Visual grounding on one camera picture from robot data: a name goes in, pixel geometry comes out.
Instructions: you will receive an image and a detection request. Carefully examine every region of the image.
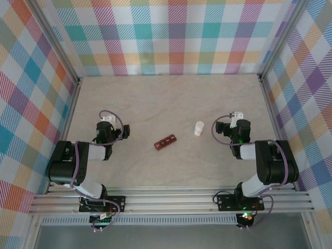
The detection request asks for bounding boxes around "red pill organizer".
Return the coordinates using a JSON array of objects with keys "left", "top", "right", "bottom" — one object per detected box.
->
[{"left": 154, "top": 133, "right": 178, "bottom": 151}]

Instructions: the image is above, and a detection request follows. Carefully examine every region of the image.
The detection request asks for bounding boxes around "controller board with green light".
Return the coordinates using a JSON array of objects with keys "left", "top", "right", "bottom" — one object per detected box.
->
[{"left": 238, "top": 211, "right": 256, "bottom": 224}]

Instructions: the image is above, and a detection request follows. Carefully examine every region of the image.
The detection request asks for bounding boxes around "green terminal block board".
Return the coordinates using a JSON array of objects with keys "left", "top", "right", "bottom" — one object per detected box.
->
[{"left": 89, "top": 212, "right": 115, "bottom": 226}]

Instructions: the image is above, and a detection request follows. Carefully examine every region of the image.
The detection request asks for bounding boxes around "grey metal lower panel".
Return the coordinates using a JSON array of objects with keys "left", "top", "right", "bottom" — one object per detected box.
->
[{"left": 36, "top": 224, "right": 309, "bottom": 249}]

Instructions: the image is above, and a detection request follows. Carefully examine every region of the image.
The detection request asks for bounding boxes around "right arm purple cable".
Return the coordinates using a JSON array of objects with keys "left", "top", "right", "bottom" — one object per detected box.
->
[{"left": 211, "top": 113, "right": 289, "bottom": 230}]

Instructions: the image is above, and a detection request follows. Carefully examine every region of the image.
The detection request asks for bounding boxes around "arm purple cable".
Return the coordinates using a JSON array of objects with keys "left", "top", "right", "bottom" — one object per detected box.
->
[
  {"left": 211, "top": 113, "right": 289, "bottom": 230},
  {"left": 70, "top": 109, "right": 125, "bottom": 232}
]

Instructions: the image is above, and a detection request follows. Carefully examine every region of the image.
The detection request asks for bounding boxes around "aluminium side rail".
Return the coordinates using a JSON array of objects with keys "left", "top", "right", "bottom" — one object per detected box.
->
[
  {"left": 257, "top": 74, "right": 298, "bottom": 192},
  {"left": 45, "top": 77, "right": 84, "bottom": 194}
]

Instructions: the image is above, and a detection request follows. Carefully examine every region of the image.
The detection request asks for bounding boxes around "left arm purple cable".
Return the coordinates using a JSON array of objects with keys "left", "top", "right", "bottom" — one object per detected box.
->
[{"left": 70, "top": 109, "right": 125, "bottom": 232}]

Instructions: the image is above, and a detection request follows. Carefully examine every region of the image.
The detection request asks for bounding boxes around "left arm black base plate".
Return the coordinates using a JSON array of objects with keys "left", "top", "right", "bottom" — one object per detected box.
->
[{"left": 78, "top": 195, "right": 127, "bottom": 214}]

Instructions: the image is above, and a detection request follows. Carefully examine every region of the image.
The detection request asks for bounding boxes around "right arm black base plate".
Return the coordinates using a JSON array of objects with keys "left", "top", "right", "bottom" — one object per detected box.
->
[{"left": 216, "top": 193, "right": 265, "bottom": 212}]

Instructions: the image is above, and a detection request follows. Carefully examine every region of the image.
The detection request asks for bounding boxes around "aluminium frame rail with slots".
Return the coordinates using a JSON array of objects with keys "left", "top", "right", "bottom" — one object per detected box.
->
[{"left": 27, "top": 190, "right": 315, "bottom": 216}]

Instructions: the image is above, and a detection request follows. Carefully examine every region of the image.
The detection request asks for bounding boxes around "grey slotted cable duct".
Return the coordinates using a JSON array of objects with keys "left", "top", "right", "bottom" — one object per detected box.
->
[{"left": 41, "top": 217, "right": 239, "bottom": 226}]

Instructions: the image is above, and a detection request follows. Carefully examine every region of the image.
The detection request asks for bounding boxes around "aluminium corner post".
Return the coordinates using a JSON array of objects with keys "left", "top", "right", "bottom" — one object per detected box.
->
[
  {"left": 258, "top": 0, "right": 309, "bottom": 80},
  {"left": 30, "top": 0, "right": 81, "bottom": 84}
]

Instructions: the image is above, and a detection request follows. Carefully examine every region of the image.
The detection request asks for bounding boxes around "aluminium lower frame bar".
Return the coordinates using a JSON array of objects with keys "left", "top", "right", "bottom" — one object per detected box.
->
[
  {"left": 300, "top": 213, "right": 319, "bottom": 249},
  {"left": 24, "top": 215, "right": 44, "bottom": 249}
]

